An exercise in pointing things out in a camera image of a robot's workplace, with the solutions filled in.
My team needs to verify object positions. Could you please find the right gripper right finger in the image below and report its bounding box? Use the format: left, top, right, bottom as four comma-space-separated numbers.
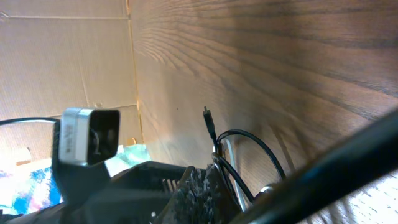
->
205, 164, 241, 223

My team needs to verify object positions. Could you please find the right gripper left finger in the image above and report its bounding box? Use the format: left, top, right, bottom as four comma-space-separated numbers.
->
155, 166, 207, 224

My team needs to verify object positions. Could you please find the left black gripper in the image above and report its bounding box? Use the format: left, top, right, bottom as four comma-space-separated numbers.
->
1, 161, 185, 224

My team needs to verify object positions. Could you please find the black USB cable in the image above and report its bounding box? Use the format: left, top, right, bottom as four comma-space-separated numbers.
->
211, 129, 287, 206
202, 105, 398, 224

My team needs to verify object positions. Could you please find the white USB cable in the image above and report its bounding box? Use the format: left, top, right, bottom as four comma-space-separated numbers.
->
223, 136, 274, 212

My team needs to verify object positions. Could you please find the colourful patterned cloth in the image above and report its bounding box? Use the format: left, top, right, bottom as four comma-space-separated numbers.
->
1, 144, 151, 215

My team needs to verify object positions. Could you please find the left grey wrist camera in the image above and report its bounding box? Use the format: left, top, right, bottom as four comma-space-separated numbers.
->
58, 108, 121, 166

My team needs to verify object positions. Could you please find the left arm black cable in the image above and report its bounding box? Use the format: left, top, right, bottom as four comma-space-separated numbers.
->
0, 116, 62, 127

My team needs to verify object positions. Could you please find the brown cardboard box wall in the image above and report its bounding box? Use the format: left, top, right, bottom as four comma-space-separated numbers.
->
0, 0, 144, 166

